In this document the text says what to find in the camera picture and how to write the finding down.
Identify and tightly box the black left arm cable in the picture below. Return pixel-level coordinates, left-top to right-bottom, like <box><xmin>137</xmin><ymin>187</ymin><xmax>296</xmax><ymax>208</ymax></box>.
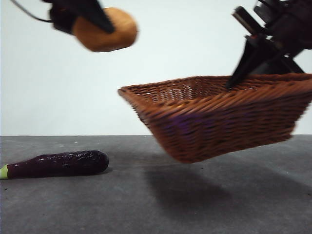
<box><xmin>9</xmin><ymin>0</ymin><xmax>53</xmax><ymax>23</ymax></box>

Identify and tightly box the brown woven wicker basket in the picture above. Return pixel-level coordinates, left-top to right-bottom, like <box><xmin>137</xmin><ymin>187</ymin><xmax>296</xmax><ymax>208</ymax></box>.
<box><xmin>117</xmin><ymin>73</ymin><xmax>312</xmax><ymax>164</ymax></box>

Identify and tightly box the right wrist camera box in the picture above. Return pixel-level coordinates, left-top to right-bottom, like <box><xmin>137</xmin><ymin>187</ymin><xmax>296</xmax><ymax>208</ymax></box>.
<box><xmin>253</xmin><ymin>0</ymin><xmax>285</xmax><ymax>24</ymax></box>

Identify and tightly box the purple eggplant with green stem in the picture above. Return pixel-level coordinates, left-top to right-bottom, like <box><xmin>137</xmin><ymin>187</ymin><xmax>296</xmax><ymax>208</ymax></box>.
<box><xmin>0</xmin><ymin>150</ymin><xmax>109</xmax><ymax>180</ymax></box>

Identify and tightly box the brown potato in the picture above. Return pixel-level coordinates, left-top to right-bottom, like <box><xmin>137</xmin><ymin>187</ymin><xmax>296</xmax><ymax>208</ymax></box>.
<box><xmin>72</xmin><ymin>7</ymin><xmax>138</xmax><ymax>53</ymax></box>

